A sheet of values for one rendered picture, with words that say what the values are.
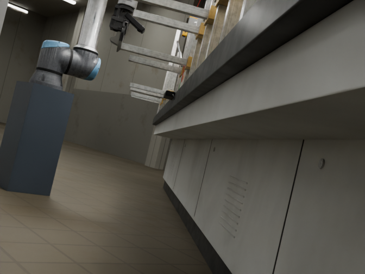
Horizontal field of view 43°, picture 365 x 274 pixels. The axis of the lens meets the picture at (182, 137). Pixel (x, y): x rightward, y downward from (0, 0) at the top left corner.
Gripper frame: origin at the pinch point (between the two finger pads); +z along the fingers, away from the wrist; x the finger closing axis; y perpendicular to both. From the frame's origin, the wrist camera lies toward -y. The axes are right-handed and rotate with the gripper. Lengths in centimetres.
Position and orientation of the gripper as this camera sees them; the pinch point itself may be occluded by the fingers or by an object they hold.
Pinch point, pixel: (119, 49)
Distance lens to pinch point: 223.6
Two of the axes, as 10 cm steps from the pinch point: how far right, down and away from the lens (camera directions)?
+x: 0.9, 0.0, -10.0
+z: -2.6, 9.6, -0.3
